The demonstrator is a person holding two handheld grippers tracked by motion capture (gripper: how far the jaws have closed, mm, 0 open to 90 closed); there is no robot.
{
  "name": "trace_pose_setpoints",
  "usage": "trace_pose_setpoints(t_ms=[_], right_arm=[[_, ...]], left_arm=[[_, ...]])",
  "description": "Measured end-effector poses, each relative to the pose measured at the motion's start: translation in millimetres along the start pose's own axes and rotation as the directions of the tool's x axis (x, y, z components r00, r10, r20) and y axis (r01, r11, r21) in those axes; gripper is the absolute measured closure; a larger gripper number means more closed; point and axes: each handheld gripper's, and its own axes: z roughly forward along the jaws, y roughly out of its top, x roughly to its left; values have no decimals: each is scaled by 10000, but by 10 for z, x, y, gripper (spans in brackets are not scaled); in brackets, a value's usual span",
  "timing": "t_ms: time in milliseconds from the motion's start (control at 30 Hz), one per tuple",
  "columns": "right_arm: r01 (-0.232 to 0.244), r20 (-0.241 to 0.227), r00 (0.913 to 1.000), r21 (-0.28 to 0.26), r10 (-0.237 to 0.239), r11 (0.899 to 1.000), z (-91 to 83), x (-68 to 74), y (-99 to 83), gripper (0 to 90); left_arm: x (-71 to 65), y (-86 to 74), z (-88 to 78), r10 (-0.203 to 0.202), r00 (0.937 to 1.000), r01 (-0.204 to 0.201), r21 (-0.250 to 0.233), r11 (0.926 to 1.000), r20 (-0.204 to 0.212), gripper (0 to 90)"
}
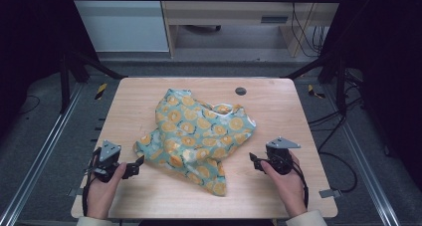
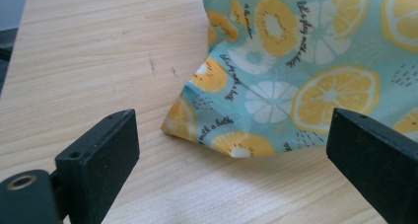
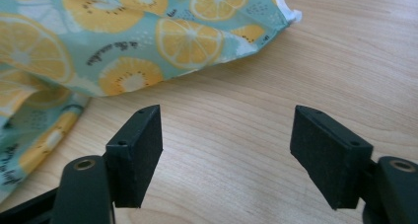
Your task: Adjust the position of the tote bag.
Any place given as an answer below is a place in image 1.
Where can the grey round table grommet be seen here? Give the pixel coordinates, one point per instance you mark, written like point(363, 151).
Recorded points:
point(240, 91)

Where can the black metal frame stand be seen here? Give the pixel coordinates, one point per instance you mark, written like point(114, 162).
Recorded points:
point(64, 86)
point(340, 86)

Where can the grey table bracket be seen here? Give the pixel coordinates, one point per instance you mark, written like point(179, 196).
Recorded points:
point(330, 193)
point(75, 192)

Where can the aluminium floor rail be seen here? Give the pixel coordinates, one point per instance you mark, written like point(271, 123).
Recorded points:
point(36, 166)
point(365, 173)

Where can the person's left hand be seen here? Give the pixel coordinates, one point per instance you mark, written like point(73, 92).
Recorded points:
point(101, 196)

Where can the person's right hand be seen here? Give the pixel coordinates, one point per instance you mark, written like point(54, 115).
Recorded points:
point(288, 189)

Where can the white cabinet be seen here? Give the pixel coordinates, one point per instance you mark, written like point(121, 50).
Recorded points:
point(122, 27)

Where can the yellow black tape piece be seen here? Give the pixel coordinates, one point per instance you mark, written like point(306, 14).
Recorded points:
point(101, 91)
point(313, 91)

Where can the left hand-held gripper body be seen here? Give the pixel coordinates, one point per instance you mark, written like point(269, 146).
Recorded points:
point(108, 151)

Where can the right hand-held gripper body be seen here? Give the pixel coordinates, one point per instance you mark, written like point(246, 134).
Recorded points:
point(281, 159)

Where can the teal orange-print cloth bag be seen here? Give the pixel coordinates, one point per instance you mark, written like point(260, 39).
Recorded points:
point(195, 133)

